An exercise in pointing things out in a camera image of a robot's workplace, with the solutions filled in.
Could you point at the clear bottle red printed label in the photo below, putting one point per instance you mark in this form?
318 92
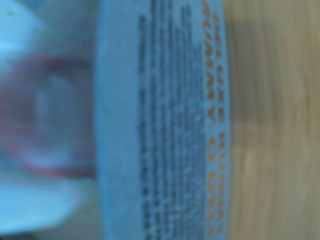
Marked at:
50 112

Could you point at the grey cardboard box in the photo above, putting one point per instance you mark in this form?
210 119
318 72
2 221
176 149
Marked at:
162 125

